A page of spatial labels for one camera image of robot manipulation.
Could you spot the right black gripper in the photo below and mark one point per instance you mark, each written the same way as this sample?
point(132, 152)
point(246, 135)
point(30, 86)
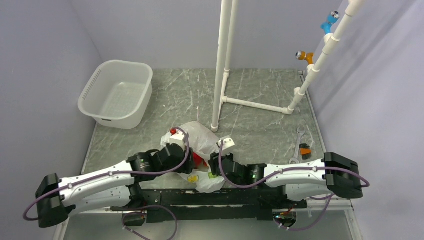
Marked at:
point(213, 162)

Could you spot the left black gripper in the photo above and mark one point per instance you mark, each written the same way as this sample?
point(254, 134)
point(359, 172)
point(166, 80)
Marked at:
point(187, 167)

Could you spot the white plastic bag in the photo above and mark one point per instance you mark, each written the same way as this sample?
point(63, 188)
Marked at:
point(204, 143)

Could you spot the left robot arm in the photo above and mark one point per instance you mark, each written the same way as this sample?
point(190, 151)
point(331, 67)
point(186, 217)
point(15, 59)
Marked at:
point(57, 199)

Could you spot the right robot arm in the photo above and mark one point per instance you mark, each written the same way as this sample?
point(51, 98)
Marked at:
point(332, 174)

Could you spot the red fake fruit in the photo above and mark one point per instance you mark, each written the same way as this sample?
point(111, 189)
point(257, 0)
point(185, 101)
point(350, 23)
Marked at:
point(199, 161)

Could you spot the orange black brush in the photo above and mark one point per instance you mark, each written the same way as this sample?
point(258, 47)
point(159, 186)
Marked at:
point(305, 151)

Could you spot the silver wrench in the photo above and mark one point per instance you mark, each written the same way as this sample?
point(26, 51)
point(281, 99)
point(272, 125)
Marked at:
point(295, 158)

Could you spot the white plastic basin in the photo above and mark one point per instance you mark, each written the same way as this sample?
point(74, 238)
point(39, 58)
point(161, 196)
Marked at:
point(117, 94)

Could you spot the orange nozzle on pipe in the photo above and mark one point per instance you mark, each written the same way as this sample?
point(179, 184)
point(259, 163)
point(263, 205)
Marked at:
point(303, 56)

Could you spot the blue nozzle on pipe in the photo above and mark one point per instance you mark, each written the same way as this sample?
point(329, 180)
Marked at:
point(331, 19)

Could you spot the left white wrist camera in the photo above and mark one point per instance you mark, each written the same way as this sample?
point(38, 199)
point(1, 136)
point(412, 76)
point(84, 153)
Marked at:
point(177, 137)

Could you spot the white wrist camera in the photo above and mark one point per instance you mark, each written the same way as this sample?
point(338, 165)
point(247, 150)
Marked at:
point(227, 144)
point(177, 137)

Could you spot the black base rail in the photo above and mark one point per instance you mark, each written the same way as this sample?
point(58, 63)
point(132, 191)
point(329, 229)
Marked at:
point(225, 204)

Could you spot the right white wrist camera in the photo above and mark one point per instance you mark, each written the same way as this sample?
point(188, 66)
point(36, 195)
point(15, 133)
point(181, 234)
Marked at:
point(227, 144)

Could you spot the white PVC pipe frame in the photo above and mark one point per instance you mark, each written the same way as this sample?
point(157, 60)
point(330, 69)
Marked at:
point(265, 34)

